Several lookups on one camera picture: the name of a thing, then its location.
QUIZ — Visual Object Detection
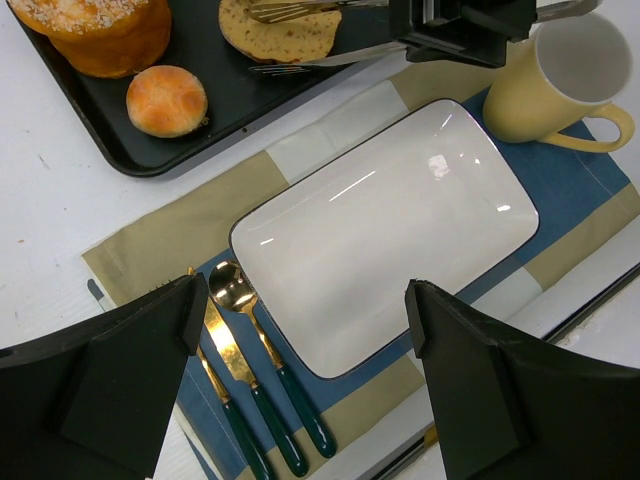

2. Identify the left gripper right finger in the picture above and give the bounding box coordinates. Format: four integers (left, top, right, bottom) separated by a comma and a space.
405, 280, 639, 479

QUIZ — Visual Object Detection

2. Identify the yellow bread slice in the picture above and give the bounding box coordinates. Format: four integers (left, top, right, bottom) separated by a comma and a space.
218, 0, 342, 63

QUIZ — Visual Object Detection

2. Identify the gold knife green handle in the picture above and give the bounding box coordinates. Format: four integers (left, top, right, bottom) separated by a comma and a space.
187, 267, 310, 478

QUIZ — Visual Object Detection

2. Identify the large orange sugared bun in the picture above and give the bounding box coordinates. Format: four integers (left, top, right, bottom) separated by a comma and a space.
8, 1, 172, 78

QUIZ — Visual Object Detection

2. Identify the gold fork green handle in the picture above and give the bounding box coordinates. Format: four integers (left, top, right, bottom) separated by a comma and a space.
178, 294, 276, 479

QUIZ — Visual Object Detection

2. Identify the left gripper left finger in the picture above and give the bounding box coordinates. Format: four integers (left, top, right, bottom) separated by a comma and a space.
1, 274, 207, 479

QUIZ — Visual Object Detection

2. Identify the gold spoon green handle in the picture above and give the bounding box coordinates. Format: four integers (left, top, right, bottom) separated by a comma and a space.
209, 260, 338, 458

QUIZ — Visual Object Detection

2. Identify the white rectangular plate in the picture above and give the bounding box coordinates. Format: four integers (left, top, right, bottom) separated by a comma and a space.
229, 99, 539, 379

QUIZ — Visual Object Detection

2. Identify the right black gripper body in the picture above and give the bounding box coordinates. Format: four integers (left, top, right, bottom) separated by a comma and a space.
389, 0, 537, 69

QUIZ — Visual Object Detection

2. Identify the yellow mug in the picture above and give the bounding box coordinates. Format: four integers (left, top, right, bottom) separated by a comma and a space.
482, 12, 635, 153

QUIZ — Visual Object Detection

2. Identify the small round bun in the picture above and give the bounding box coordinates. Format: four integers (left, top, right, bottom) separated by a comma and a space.
126, 65, 209, 138

